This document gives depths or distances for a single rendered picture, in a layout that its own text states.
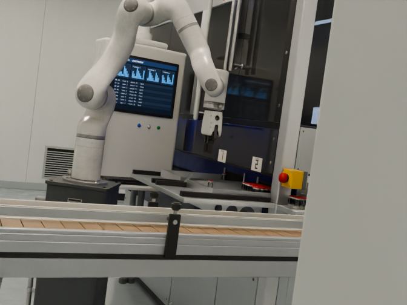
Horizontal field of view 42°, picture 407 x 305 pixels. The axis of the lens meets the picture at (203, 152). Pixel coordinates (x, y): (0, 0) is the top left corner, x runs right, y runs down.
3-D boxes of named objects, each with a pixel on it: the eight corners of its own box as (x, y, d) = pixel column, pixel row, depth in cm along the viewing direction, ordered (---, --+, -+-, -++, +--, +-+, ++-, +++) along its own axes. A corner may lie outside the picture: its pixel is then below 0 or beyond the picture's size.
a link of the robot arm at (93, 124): (71, 135, 220) (77, 77, 219) (89, 135, 238) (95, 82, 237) (98, 139, 218) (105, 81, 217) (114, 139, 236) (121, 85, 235)
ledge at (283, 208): (304, 210, 222) (305, 206, 222) (324, 217, 210) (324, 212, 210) (276, 209, 216) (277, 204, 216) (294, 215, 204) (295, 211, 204)
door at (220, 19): (195, 114, 303) (209, 9, 300) (234, 118, 261) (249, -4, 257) (194, 114, 303) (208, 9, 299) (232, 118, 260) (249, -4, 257)
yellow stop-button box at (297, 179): (295, 187, 217) (297, 169, 217) (305, 189, 211) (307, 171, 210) (279, 185, 214) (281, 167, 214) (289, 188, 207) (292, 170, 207)
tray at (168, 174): (221, 181, 280) (221, 174, 280) (245, 189, 257) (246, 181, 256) (160, 176, 266) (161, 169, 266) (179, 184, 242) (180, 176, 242)
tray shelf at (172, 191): (216, 183, 285) (217, 180, 285) (289, 209, 221) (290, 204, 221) (129, 176, 265) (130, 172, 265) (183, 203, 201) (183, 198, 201)
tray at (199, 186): (253, 192, 250) (254, 184, 249) (283, 202, 226) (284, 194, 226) (186, 187, 235) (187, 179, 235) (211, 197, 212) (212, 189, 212)
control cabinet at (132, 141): (157, 178, 326) (173, 49, 322) (172, 183, 310) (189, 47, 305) (76, 173, 299) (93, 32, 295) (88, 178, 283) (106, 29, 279)
